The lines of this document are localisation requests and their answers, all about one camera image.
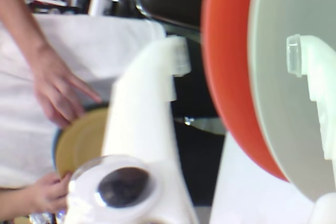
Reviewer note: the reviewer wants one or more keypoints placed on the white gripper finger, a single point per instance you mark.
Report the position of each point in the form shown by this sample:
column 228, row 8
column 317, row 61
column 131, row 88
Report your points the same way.
column 326, row 90
column 141, row 119

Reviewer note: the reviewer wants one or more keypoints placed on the white plastic plate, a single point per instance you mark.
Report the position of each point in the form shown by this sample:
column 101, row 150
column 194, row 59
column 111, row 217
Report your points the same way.
column 278, row 98

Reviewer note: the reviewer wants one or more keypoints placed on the yellow plastic plate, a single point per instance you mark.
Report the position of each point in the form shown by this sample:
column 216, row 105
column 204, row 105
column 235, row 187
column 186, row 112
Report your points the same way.
column 81, row 140

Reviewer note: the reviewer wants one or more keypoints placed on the blue-green plastic plate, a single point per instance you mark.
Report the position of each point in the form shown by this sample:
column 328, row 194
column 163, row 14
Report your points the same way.
column 54, row 142

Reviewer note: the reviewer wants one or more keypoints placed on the person's bare forearm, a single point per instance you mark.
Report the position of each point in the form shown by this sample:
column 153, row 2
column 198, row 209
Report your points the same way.
column 13, row 203
column 18, row 14

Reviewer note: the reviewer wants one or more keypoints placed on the person's bare hand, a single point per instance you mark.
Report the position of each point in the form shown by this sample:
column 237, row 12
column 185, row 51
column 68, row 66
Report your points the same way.
column 55, row 87
column 48, row 195

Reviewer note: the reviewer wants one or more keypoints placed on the googly eye sticker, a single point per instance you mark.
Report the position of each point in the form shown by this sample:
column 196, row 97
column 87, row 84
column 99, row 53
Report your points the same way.
column 123, row 187

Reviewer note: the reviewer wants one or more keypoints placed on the orange plastic plate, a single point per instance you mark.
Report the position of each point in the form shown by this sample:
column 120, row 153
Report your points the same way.
column 225, row 77

